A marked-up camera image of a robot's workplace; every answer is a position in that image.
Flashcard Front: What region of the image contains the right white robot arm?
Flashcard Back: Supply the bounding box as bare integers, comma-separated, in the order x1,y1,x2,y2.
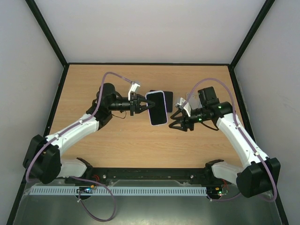
169,87,281,200

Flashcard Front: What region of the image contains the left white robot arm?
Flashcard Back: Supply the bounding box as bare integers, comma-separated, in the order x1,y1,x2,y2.
23,83,155,184

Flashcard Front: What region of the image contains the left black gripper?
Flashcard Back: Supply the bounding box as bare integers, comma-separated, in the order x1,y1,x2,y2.
108,93,155,116

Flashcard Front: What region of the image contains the white slotted cable duct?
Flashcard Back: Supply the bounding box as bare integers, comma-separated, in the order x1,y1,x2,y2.
29,186,207,196

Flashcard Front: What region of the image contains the beige phone case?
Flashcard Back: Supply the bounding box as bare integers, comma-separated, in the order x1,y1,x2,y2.
188,93,199,109

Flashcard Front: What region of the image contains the right controller board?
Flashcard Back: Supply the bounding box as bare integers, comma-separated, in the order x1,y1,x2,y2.
211,187,229,196

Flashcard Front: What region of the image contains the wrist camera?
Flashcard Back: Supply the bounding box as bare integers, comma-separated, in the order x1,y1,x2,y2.
127,81,141,100
175,97,192,117

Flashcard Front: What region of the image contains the left controller board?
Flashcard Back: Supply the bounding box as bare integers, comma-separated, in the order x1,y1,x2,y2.
76,185,97,194

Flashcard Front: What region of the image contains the black mounting rail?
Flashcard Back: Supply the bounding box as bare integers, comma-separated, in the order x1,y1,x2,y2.
64,167,233,185

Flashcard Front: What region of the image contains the black aluminium frame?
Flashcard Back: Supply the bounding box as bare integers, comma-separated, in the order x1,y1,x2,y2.
7,0,289,225

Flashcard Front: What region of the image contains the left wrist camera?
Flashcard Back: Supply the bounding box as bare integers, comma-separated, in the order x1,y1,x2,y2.
127,81,141,100

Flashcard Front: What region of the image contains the controller board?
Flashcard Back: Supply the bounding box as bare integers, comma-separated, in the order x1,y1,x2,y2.
76,185,97,194
211,187,229,196

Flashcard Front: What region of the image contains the lilac phone case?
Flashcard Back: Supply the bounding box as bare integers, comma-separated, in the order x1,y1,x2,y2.
145,90,169,127

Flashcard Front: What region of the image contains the dark blue phone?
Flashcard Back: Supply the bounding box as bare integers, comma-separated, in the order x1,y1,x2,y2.
164,91,173,113

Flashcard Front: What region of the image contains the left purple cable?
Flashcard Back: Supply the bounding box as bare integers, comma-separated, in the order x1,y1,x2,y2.
25,71,135,222

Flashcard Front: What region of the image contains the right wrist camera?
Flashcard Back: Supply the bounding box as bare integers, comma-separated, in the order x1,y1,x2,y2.
175,97,192,117

